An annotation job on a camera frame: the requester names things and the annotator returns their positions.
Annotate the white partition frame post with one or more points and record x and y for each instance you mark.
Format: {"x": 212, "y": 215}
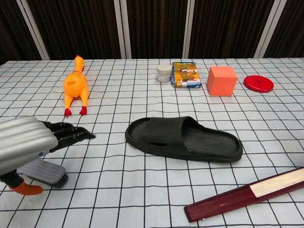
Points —
{"x": 122, "y": 28}
{"x": 188, "y": 28}
{"x": 268, "y": 28}
{"x": 33, "y": 29}

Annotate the orange foam cube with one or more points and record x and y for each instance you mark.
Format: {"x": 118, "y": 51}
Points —
{"x": 221, "y": 83}

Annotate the white checked tablecloth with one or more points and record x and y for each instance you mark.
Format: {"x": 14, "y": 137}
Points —
{"x": 118, "y": 178}

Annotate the dark red folded fan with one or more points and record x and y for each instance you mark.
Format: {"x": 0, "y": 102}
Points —
{"x": 225, "y": 202}

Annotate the red disc with hole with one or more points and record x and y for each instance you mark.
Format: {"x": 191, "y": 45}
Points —
{"x": 254, "y": 84}

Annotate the small white jar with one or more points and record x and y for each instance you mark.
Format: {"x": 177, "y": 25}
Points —
{"x": 164, "y": 73}

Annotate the orange rubber chicken toy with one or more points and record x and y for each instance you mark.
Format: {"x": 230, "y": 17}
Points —
{"x": 76, "y": 85}

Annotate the grey tool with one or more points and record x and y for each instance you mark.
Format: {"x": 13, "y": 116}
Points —
{"x": 45, "y": 172}

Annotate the black slipper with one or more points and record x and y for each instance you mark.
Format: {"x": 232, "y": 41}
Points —
{"x": 166, "y": 133}

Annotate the colourful printed packet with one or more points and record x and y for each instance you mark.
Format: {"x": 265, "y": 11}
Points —
{"x": 186, "y": 74}

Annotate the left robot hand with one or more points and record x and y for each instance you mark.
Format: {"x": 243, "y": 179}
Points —
{"x": 23, "y": 140}

